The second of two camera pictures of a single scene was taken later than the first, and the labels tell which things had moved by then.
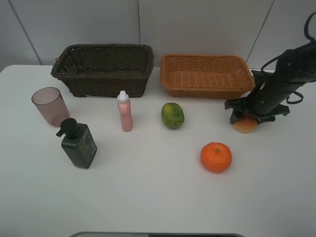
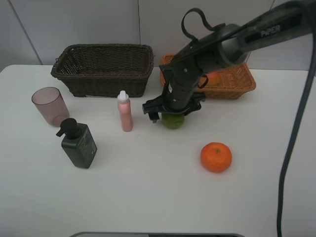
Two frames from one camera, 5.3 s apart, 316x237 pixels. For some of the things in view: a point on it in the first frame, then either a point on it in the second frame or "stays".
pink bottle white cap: (124, 107) stays
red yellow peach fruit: (246, 125) to (214, 78)
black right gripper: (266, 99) to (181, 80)
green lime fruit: (172, 115) stays
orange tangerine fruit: (216, 157) stays
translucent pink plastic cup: (51, 105) stays
